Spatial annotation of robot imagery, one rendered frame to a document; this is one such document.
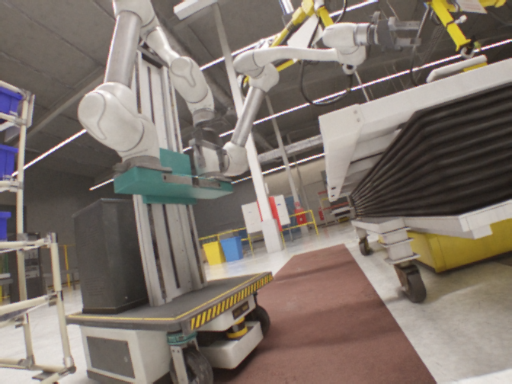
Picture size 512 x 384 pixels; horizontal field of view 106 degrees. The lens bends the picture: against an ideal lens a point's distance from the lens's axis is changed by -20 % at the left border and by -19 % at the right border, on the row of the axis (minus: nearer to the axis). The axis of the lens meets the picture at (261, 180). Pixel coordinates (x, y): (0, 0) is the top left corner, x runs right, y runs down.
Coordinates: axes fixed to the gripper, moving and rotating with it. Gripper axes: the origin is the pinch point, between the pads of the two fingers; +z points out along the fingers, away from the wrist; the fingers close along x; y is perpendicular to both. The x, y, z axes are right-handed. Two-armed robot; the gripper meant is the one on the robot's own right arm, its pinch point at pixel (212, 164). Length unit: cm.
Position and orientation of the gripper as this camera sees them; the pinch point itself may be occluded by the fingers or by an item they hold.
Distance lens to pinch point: 91.9
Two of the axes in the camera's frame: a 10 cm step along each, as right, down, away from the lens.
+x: -4.4, -1.0, -8.9
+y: -8.6, 3.1, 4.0
